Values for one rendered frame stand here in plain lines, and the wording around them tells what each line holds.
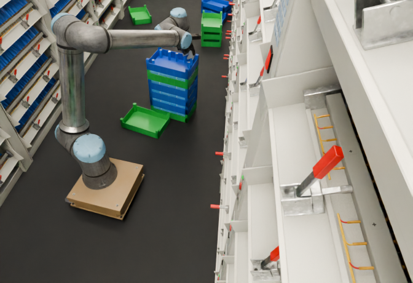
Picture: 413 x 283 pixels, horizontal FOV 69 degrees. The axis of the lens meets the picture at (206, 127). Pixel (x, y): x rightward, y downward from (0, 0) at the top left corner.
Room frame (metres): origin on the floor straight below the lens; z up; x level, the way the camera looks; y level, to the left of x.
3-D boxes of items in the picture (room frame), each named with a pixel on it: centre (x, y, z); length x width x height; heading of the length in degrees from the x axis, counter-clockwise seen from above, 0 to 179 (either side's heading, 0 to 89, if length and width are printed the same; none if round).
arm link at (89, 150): (1.00, 0.60, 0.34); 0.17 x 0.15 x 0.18; 50
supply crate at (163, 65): (1.76, 0.26, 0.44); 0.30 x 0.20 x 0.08; 74
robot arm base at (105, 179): (0.99, 0.58, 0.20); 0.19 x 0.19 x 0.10
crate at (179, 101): (1.76, 0.26, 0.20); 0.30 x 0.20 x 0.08; 74
